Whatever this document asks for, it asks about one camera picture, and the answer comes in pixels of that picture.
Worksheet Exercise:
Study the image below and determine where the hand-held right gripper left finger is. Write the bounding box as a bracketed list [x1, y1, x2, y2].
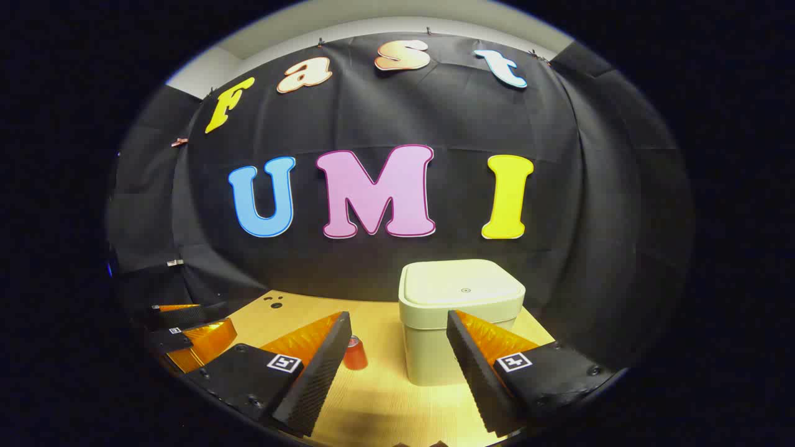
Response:
[186, 310, 353, 438]

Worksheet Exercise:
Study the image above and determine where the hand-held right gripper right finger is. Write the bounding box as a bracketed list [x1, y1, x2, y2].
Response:
[446, 309, 616, 438]

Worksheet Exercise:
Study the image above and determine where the black backdrop cloth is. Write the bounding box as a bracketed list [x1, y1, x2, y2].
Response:
[106, 31, 693, 373]

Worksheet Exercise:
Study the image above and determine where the cream desktop garbage bin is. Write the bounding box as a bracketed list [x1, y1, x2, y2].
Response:
[398, 259, 526, 387]

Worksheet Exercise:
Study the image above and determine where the red pop can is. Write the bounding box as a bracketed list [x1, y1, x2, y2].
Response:
[343, 335, 368, 371]

